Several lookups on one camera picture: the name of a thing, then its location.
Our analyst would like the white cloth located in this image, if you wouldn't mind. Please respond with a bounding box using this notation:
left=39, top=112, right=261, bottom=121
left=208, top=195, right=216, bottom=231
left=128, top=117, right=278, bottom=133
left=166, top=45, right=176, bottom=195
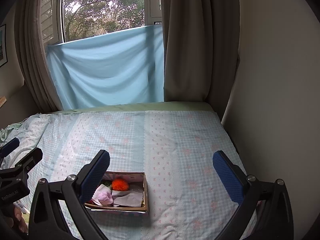
left=92, top=184, right=113, bottom=206

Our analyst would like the orange pom-pom plush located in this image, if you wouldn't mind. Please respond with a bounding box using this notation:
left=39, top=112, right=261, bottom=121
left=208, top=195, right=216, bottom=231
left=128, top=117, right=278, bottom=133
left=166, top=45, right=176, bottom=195
left=111, top=178, right=130, bottom=191

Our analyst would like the cardboard box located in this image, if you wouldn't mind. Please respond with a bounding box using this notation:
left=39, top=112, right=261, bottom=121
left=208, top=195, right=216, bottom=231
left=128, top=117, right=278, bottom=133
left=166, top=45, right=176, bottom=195
left=85, top=171, right=149, bottom=216

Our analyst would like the grey small cloth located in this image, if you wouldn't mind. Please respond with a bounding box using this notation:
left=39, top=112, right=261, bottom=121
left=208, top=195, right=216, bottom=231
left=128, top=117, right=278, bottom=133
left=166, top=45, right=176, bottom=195
left=112, top=190, right=143, bottom=207

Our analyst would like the round glitter yellow-edged pad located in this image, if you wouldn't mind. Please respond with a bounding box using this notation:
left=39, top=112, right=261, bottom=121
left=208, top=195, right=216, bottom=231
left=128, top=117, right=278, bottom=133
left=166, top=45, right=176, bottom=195
left=129, top=183, right=144, bottom=193

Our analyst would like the person's left hand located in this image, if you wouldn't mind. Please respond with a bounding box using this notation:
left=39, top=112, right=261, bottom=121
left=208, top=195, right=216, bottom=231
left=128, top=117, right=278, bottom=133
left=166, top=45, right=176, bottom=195
left=3, top=204, right=28, bottom=233

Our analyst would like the brown left curtain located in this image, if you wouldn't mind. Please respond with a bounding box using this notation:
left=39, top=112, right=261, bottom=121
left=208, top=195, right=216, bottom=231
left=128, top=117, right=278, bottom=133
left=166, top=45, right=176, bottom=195
left=14, top=0, right=62, bottom=113

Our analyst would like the brown curtain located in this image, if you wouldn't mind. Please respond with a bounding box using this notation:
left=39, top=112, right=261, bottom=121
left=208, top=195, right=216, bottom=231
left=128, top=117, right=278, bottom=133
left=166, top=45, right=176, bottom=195
left=161, top=0, right=240, bottom=117
left=14, top=0, right=62, bottom=113

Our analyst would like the checkered floral bed quilt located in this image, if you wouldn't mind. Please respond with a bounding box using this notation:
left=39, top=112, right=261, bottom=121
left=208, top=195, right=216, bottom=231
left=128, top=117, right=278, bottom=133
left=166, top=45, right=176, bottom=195
left=1, top=111, right=241, bottom=239

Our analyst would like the light blue hanging cloth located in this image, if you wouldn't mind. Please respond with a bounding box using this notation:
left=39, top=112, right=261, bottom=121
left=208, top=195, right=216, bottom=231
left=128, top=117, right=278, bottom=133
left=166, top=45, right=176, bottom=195
left=47, top=24, right=164, bottom=110

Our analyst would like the green mattress sheet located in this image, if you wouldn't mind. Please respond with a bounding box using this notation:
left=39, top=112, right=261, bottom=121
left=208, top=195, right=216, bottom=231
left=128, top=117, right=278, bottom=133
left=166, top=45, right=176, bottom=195
left=55, top=101, right=213, bottom=113

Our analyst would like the brown right curtain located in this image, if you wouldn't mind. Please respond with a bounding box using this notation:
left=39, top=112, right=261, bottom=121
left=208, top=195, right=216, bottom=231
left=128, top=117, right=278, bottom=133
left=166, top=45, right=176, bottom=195
left=161, top=0, right=240, bottom=117

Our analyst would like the framed wall picture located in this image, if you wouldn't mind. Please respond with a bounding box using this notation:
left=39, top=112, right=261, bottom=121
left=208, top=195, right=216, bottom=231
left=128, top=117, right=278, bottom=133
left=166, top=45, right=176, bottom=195
left=0, top=24, right=8, bottom=67

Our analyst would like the window with white frame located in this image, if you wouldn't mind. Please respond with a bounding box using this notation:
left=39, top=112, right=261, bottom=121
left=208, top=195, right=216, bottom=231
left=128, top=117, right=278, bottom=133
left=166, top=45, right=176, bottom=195
left=41, top=0, right=162, bottom=46

